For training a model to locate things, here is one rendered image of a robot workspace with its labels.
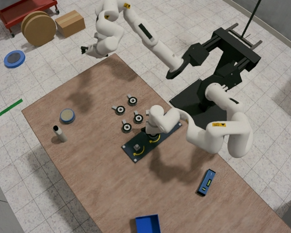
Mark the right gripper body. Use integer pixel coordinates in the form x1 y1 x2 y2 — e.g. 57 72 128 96
85 44 106 59

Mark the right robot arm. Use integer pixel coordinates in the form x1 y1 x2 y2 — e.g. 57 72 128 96
93 0 184 73

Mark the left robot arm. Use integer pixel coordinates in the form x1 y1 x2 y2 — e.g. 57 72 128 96
146 83 253 158

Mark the blue box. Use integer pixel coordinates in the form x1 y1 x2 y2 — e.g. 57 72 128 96
136 215 161 233

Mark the white plastic bottle with black cap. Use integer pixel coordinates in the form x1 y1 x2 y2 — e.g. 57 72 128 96
53 125 67 142

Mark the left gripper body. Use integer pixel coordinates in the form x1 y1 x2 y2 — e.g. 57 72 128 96
145 123 162 134

